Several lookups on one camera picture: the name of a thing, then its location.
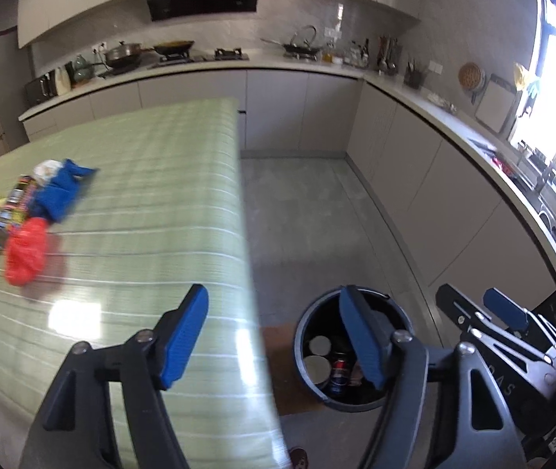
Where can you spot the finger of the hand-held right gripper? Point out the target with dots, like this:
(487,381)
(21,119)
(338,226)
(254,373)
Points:
(454,300)
(505,308)

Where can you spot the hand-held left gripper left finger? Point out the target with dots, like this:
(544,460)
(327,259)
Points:
(182,337)

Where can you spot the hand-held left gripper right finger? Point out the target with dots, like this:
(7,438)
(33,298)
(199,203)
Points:
(361,337)

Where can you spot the red paper cup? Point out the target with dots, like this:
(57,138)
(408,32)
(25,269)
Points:
(320,345)

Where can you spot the blue beer can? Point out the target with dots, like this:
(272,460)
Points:
(338,376)

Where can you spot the blue paper bowl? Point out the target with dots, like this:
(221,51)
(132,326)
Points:
(316,370)

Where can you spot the black bucket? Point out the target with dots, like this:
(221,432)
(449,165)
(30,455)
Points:
(302,332)

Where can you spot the red plastic bag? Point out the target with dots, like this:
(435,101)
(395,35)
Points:
(26,254)

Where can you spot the blue cloth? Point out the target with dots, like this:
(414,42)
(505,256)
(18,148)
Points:
(58,195)

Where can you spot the small dark can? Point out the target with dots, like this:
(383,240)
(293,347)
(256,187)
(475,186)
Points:
(23,195)
(0,234)

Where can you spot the white tissue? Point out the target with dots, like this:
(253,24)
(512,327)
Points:
(47,168)

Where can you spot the wooden stool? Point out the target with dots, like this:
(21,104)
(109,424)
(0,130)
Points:
(278,366)

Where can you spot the kitchen sink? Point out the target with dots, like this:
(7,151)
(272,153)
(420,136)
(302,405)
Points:
(547,215)

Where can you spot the green checked tablecloth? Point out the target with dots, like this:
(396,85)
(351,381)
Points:
(160,205)

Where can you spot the person's right shoe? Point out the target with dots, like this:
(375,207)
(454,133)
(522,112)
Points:
(298,458)

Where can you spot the chrome faucet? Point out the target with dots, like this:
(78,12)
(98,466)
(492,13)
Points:
(544,176)

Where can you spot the red sink basket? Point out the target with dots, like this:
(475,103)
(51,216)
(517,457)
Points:
(503,163)

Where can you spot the white cutting board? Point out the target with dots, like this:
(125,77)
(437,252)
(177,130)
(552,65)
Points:
(495,105)

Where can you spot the teal cloth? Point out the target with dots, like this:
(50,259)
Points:
(533,87)

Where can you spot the round bamboo trivet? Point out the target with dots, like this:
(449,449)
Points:
(470,77)

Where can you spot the black chopstick holder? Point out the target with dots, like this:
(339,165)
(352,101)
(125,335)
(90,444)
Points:
(415,79)

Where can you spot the yellow cloth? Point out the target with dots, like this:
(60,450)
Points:
(523,74)

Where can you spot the grey kitchen counter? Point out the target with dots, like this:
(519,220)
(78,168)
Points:
(307,102)

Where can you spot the utensil holder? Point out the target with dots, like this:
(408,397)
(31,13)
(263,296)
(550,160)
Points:
(389,58)

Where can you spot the dark glass bottle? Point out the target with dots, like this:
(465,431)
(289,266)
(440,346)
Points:
(366,53)

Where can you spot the yellow oil bottle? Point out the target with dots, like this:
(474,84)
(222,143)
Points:
(329,55)

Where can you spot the gas stove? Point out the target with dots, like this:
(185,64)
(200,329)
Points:
(200,57)

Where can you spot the white jug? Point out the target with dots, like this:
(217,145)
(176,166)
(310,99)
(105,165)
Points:
(63,80)

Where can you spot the green ceramic jar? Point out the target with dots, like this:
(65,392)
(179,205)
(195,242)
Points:
(82,71)

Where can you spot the black microwave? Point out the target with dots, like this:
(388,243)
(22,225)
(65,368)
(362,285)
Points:
(39,89)

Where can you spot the lidded cooking pot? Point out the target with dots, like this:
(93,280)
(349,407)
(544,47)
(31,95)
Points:
(121,56)

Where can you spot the frying pan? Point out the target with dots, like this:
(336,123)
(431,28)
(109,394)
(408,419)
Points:
(173,48)

